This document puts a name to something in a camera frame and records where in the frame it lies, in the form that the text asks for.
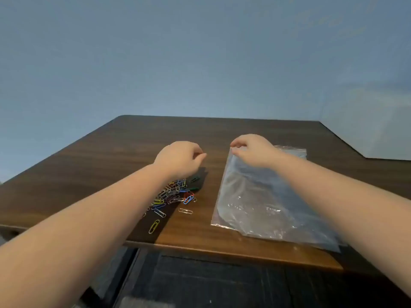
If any person's right hand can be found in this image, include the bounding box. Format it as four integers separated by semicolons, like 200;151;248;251
230;133;285;169

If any person's left hand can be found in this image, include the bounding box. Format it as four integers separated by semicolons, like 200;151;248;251
153;141;208;181

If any clear plastic zip bag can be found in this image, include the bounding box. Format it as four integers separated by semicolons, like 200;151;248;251
210;145;348;253

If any person's right forearm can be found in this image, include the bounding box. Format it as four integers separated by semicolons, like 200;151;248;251
271;153;411;298

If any person's left forearm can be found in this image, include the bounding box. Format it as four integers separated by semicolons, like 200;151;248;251
0;161;184;308

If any pile of coloured paper clips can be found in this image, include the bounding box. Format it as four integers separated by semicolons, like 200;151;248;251
141;176;201;235

